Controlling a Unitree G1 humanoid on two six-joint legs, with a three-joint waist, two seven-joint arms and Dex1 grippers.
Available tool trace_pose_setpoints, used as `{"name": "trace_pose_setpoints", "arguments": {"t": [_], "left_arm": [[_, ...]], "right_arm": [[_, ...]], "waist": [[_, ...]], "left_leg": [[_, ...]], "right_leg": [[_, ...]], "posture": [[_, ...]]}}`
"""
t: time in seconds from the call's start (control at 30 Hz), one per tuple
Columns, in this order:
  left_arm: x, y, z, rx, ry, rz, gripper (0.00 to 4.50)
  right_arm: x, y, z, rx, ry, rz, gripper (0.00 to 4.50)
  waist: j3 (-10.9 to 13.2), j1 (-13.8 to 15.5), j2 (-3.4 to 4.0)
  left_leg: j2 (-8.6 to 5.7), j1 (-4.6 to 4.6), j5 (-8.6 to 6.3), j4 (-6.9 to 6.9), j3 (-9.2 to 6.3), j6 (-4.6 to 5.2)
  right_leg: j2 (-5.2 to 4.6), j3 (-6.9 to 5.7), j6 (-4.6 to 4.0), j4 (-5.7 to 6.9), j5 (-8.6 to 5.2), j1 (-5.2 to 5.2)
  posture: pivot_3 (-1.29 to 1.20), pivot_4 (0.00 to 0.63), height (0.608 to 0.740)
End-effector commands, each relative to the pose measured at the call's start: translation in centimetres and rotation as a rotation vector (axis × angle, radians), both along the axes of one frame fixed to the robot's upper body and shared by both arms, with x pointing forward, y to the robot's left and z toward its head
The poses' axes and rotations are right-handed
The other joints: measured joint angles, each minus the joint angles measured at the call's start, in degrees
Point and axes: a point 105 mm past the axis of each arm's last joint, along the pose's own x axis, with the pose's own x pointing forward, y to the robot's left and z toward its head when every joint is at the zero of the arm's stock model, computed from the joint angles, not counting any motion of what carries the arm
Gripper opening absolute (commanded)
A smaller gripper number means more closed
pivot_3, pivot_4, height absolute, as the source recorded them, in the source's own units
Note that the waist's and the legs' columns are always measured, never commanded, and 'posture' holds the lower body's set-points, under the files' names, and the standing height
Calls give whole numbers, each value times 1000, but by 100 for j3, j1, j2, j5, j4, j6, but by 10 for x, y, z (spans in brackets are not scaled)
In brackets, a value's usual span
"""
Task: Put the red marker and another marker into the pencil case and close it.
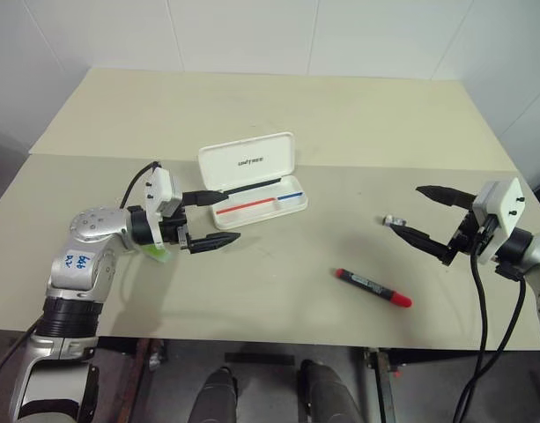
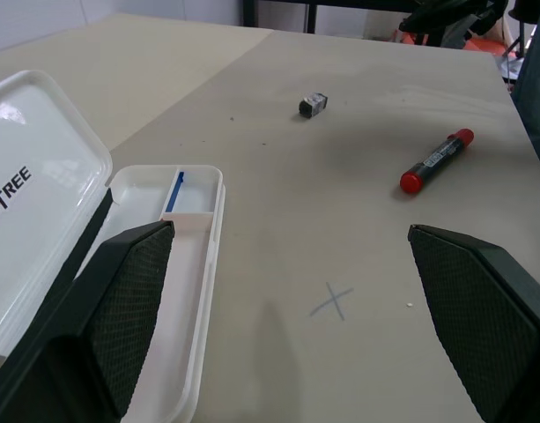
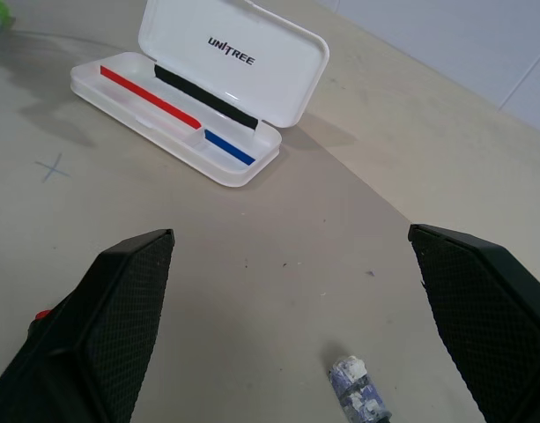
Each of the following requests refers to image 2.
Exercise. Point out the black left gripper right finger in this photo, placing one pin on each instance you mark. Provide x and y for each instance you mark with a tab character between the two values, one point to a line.
476	317

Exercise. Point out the white plastic pencil case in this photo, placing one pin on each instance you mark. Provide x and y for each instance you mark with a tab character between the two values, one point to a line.
36	176

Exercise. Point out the black chair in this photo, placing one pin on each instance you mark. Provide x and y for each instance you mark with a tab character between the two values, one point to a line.
446	22

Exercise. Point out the blue stick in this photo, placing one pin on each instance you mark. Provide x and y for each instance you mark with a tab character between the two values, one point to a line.
174	195

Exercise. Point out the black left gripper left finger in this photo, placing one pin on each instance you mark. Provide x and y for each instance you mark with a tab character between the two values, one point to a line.
133	304

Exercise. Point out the black metal table frame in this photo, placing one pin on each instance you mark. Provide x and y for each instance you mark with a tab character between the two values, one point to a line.
311	15

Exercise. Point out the orange object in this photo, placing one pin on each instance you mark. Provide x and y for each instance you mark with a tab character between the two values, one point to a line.
487	45

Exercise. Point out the black grey eraser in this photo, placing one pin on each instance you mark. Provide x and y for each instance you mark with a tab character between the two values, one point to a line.
312	105

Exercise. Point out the red black marker pen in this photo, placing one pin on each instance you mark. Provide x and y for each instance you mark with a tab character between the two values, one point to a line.
437	161

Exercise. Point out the dark teal cloth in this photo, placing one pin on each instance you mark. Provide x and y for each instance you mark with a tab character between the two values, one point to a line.
536	88

